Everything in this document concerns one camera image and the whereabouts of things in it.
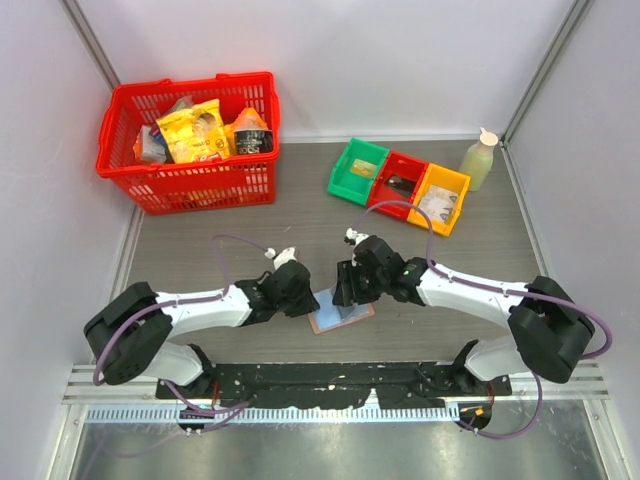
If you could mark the black round can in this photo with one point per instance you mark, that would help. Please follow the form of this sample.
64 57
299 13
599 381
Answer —
253 141

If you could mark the yellow chips bag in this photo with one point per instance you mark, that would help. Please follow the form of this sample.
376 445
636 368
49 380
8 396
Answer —
195 134

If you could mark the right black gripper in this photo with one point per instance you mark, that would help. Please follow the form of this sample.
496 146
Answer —
347 291

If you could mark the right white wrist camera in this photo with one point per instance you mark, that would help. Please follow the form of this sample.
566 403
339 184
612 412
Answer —
354 238

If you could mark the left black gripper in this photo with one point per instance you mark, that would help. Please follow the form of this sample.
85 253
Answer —
308 304

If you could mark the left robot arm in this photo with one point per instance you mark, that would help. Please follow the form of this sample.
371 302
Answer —
131 336

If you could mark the grey small box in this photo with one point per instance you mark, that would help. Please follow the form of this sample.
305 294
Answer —
146 149

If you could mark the gold credit card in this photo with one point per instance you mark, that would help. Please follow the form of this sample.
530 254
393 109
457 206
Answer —
363 168

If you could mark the pink leather card holder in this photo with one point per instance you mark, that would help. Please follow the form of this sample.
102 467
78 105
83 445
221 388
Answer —
330 316

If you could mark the green plastic bin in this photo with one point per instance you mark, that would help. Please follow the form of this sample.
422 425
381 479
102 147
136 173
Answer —
351 187

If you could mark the black credit card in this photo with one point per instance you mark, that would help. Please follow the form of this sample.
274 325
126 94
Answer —
401 186

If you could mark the red plastic shopping basket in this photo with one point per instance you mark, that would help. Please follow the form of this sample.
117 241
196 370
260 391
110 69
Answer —
174 188

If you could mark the orange snack packet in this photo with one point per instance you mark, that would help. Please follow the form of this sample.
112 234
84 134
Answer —
248 119

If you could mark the red plastic bin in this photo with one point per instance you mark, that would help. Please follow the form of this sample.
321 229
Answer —
401 165

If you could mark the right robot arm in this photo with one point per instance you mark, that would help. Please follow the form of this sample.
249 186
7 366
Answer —
546 335

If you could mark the green lotion bottle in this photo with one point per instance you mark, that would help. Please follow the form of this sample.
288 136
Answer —
478 159

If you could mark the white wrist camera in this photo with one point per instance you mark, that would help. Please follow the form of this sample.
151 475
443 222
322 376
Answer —
282 257
354 238

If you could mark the yellow plastic bin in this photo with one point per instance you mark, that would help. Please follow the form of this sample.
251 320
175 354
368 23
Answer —
450 180

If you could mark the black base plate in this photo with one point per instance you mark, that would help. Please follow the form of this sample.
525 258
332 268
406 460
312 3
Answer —
338 386

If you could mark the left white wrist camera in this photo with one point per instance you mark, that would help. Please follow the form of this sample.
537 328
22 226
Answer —
282 257

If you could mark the white VIP credit card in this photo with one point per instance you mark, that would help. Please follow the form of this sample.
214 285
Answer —
438 192

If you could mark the white cable duct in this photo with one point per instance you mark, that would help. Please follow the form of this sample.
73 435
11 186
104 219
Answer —
174 413

